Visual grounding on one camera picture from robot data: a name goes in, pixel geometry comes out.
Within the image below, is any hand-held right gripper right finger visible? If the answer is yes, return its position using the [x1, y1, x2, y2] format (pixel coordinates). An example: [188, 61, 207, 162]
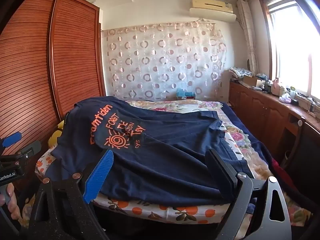
[204, 149, 292, 240]

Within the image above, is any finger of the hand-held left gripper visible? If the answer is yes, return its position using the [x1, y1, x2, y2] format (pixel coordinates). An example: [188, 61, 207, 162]
[14, 140, 42, 158]
[0, 133, 22, 148]

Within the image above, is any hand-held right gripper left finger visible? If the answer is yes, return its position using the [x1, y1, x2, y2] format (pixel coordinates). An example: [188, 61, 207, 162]
[29, 149, 115, 240]

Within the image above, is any navy t-shirt orange print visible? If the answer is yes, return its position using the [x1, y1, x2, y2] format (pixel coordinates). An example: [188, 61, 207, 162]
[50, 96, 254, 204]

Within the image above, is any person's left hand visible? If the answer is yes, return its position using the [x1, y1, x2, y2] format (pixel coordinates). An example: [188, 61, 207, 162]
[0, 182, 18, 221]

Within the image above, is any yellow pillow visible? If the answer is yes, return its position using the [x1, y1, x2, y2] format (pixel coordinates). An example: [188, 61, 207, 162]
[47, 120, 65, 150]

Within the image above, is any red cloth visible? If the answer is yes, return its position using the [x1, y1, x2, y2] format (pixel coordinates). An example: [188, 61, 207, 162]
[271, 159, 300, 193]

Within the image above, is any long wooden cabinet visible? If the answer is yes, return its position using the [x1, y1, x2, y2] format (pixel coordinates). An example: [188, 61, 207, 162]
[229, 76, 320, 170]

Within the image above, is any wooden louvered wardrobe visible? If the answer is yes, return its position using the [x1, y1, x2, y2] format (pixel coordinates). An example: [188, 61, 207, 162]
[0, 0, 105, 188]

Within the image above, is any dark wooden chair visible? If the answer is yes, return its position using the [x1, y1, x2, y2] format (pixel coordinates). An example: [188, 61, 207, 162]
[285, 119, 320, 180]

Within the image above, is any cardboard box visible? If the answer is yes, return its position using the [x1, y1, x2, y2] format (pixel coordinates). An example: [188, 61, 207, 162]
[243, 74, 258, 87]

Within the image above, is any stack of folded cloths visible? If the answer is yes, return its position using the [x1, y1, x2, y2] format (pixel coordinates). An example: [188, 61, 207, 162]
[229, 67, 253, 80]

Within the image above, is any circle pattern sheer curtain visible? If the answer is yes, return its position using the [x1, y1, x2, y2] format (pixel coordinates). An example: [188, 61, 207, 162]
[101, 20, 227, 102]

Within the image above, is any tied window curtain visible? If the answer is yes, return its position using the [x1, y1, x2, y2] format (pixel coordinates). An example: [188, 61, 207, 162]
[236, 0, 259, 75]

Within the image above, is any window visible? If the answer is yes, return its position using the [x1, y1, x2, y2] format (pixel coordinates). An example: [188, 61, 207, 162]
[260, 0, 320, 100]

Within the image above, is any cream air conditioner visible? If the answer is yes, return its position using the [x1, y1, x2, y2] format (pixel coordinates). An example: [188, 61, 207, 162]
[189, 0, 237, 22]

